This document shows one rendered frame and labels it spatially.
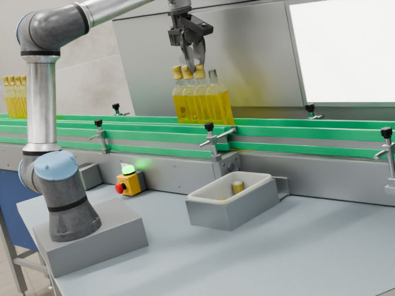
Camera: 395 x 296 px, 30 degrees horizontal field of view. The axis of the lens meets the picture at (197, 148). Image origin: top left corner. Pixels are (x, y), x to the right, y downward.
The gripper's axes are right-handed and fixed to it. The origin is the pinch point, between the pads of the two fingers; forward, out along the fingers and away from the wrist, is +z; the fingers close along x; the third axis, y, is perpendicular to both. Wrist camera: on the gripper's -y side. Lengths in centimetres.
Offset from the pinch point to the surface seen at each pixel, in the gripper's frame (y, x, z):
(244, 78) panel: -7.8, -12.2, 7.7
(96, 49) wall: 285, -158, 19
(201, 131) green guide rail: -1.5, 6.2, 20.4
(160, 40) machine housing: 35.0, -15.3, -7.7
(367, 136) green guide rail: -66, 4, 21
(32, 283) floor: 172, 0, 116
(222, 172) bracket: -16.5, 14.7, 30.9
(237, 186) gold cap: -23.3, 15.8, 34.5
